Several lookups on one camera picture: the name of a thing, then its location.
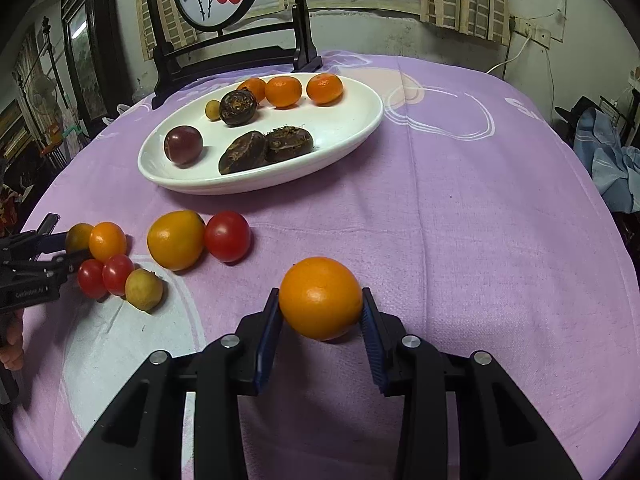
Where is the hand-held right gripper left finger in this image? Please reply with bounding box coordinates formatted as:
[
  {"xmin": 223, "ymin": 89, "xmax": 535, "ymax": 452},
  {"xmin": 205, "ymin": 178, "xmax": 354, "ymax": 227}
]
[{"xmin": 60, "ymin": 287, "xmax": 282, "ymax": 480}]

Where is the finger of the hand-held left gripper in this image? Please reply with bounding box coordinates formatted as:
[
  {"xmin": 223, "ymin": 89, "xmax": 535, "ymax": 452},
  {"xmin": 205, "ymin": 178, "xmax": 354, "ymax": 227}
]
[
  {"xmin": 0, "ymin": 214, "xmax": 68, "ymax": 261},
  {"xmin": 0, "ymin": 250, "xmax": 93, "ymax": 286}
]

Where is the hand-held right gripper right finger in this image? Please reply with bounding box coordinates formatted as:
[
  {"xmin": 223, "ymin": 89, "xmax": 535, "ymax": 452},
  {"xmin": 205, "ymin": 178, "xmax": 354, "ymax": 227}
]
[{"xmin": 361, "ymin": 287, "xmax": 583, "ymax": 480}]

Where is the olive green tomato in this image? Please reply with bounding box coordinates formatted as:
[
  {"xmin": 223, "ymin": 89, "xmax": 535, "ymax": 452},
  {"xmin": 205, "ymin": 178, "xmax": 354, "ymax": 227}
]
[{"xmin": 65, "ymin": 223, "xmax": 95, "ymax": 256}]

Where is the large orange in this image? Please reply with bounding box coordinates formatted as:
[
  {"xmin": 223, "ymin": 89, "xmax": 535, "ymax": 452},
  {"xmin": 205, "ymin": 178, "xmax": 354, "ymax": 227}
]
[{"xmin": 278, "ymin": 256, "xmax": 364, "ymax": 342}]

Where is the dark brown water chestnut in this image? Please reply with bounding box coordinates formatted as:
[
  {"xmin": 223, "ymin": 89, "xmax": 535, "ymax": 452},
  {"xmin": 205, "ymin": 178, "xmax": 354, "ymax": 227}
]
[
  {"xmin": 264, "ymin": 126, "xmax": 315, "ymax": 164},
  {"xmin": 218, "ymin": 130, "xmax": 269, "ymax": 176},
  {"xmin": 219, "ymin": 90, "xmax": 258, "ymax": 127}
]

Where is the white oval plate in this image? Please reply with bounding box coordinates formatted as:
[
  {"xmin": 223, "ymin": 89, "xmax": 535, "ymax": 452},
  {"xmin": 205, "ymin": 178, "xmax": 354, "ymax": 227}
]
[{"xmin": 137, "ymin": 73, "xmax": 385, "ymax": 196}]

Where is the small mandarin orange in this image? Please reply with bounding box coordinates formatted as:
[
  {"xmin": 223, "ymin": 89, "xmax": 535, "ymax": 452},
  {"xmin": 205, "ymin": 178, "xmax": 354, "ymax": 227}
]
[
  {"xmin": 306, "ymin": 73, "xmax": 344, "ymax": 106},
  {"xmin": 264, "ymin": 76, "xmax": 303, "ymax": 109},
  {"xmin": 236, "ymin": 77, "xmax": 267, "ymax": 103}
]

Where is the person's left hand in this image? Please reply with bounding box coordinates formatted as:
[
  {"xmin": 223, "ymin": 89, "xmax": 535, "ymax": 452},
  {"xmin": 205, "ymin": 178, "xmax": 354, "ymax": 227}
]
[{"xmin": 0, "ymin": 310, "xmax": 26, "ymax": 371}]

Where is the red cherry tomato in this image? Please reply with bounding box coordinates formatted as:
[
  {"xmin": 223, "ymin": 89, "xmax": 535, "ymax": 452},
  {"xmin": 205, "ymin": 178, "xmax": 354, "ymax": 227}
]
[
  {"xmin": 77, "ymin": 259, "xmax": 108, "ymax": 299},
  {"xmin": 102, "ymin": 254, "xmax": 135, "ymax": 297},
  {"xmin": 203, "ymin": 211, "xmax": 252, "ymax": 263}
]

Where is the small orange tomato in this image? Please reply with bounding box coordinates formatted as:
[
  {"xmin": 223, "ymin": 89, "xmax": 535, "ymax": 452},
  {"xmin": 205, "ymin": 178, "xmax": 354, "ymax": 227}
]
[{"xmin": 89, "ymin": 222, "xmax": 128, "ymax": 264}]

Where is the yellow orange tomato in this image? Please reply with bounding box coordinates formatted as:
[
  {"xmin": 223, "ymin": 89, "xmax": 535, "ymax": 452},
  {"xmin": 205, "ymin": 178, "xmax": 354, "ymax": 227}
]
[{"xmin": 147, "ymin": 210, "xmax": 206, "ymax": 271}]

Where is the standing fan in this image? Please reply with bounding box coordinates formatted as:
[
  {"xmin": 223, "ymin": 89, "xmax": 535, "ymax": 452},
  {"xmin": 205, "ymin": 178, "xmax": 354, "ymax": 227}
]
[{"xmin": 27, "ymin": 77, "xmax": 63, "ymax": 126}]

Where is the purple tablecloth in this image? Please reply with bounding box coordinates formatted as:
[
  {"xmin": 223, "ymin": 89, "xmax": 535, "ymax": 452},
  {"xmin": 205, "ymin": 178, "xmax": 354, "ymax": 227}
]
[{"xmin": 12, "ymin": 50, "xmax": 636, "ymax": 480}]

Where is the dark wooden cabinet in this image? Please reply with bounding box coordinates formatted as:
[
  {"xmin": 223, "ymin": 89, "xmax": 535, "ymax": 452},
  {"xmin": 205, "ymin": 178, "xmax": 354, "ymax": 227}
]
[{"xmin": 60, "ymin": 0, "xmax": 136, "ymax": 126}]

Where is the blue cloth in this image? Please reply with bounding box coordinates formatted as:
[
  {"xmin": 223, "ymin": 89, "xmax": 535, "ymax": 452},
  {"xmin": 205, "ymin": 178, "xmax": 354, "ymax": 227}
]
[{"xmin": 572, "ymin": 107, "xmax": 640, "ymax": 213}]

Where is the dark cloth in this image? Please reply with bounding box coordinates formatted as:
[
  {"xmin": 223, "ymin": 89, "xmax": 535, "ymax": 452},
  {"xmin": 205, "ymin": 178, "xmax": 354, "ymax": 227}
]
[{"xmin": 554, "ymin": 96, "xmax": 593, "ymax": 128}]

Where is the white cable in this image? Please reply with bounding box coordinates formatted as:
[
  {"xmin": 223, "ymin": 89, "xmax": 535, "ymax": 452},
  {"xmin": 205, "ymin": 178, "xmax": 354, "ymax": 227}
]
[{"xmin": 487, "ymin": 35, "xmax": 530, "ymax": 81}]

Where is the white wall socket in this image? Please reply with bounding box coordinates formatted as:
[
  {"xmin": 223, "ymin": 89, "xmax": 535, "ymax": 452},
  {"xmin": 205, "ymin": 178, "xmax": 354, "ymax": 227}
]
[{"xmin": 512, "ymin": 16, "xmax": 551, "ymax": 48}]

